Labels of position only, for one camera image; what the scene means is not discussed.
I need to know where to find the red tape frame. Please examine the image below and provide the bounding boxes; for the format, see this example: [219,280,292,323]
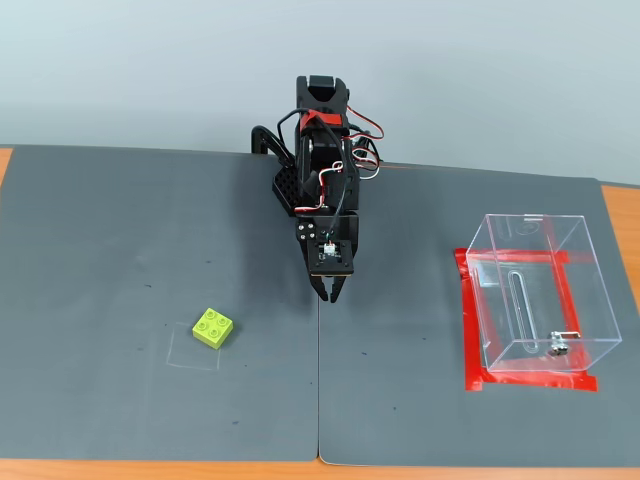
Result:
[453,247,600,393]

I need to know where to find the gray mat with chalk square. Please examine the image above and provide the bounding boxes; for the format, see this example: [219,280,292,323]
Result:
[0,144,321,462]

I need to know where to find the green lego block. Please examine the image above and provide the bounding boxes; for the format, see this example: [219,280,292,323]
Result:
[191,307,235,349]

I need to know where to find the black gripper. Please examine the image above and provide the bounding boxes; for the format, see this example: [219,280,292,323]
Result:
[292,211,362,305]

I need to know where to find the black camera cable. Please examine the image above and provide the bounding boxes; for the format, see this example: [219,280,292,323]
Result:
[276,107,351,246]

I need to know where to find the black power cable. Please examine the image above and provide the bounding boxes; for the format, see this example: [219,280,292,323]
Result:
[357,132,384,167]

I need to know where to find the red white servo wire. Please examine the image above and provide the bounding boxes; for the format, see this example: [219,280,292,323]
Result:
[347,104,387,180]
[293,161,347,214]

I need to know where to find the small metal latch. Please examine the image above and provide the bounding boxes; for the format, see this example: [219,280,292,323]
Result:
[547,330,581,358]

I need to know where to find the black table clamp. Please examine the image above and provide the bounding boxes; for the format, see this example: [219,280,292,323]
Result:
[250,125,296,167]

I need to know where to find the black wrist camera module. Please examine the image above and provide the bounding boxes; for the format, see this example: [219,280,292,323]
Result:
[307,238,357,279]

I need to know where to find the transparent acrylic box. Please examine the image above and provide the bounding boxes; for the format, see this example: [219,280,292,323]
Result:
[465,213,623,374]

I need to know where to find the red tape strip on arm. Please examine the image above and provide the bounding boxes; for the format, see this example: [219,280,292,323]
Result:
[298,109,347,130]

